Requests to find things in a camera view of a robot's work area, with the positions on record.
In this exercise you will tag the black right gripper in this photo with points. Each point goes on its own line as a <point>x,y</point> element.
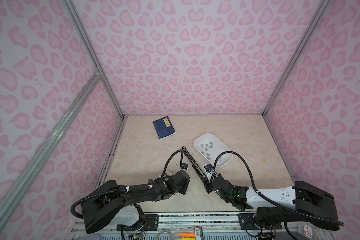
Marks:
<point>218,175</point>

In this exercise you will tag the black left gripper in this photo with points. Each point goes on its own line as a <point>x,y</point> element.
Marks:
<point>185,186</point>

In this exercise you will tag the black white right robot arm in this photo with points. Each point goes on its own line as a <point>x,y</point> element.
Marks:
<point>299,203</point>

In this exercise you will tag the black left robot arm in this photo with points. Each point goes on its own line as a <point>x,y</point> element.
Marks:
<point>100,207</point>

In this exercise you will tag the orange marker pen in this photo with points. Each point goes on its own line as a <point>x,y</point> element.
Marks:
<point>186,235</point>

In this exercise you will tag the white plastic tray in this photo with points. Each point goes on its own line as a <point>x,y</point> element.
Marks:
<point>210,147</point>

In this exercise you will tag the blue book yellow label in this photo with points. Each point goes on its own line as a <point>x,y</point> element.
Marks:
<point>164,128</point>

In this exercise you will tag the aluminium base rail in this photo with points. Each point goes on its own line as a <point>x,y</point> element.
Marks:
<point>214,226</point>

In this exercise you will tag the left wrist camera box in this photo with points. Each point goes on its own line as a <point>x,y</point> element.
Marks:
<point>184,166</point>

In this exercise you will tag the aluminium frame corner post left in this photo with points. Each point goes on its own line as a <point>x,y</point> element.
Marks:
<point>79,26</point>

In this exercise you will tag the aluminium frame corner post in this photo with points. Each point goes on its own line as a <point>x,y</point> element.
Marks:
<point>79,26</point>
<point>314,23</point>

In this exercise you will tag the aluminium diagonal frame bar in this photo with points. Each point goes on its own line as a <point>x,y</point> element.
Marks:
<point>21,186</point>

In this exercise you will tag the aluminium frame corner post right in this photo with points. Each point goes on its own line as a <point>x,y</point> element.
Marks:
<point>314,23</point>

